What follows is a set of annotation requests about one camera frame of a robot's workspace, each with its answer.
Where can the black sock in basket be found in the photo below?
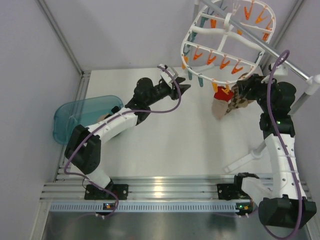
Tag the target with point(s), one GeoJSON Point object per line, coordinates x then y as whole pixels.
{"type": "Point", "coordinates": [115, 110]}

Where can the white round clip hanger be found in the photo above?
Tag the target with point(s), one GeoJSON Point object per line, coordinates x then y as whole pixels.
{"type": "Point", "coordinates": [216, 51]}

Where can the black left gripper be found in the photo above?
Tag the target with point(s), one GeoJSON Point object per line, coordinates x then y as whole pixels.
{"type": "Point", "coordinates": [174, 94]}

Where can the beige sock with red cuff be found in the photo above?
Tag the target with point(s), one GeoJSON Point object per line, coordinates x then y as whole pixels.
{"type": "Point", "coordinates": [220, 102]}

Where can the teal plastic basket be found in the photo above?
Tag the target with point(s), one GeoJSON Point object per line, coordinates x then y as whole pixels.
{"type": "Point", "coordinates": [81, 112]}

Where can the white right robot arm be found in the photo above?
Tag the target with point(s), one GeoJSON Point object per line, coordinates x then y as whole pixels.
{"type": "Point", "coordinates": [286, 204]}

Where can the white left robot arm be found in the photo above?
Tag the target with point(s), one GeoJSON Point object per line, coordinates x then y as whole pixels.
{"type": "Point", "coordinates": [84, 147]}

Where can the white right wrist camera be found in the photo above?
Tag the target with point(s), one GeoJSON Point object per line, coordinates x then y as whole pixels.
{"type": "Point", "coordinates": [281, 70]}

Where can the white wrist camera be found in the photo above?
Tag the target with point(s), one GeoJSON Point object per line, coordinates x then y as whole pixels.
{"type": "Point", "coordinates": [168, 74]}
{"type": "Point", "coordinates": [281, 70]}

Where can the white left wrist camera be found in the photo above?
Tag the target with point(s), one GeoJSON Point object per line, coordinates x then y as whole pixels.
{"type": "Point", "coordinates": [168, 74]}

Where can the beige red patterned sock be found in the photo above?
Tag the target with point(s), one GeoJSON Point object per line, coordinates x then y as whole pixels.
{"type": "Point", "coordinates": [103, 117]}

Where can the brown argyle sock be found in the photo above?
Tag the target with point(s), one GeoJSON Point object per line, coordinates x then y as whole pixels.
{"type": "Point", "coordinates": [237, 101]}

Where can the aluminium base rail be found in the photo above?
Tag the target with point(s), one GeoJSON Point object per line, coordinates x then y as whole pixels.
{"type": "Point", "coordinates": [147, 195]}

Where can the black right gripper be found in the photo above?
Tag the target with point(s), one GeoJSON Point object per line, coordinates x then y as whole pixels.
{"type": "Point", "coordinates": [254, 82]}

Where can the orange clip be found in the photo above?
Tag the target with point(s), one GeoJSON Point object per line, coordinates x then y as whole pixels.
{"type": "Point", "coordinates": [226, 89]}
{"type": "Point", "coordinates": [215, 87]}

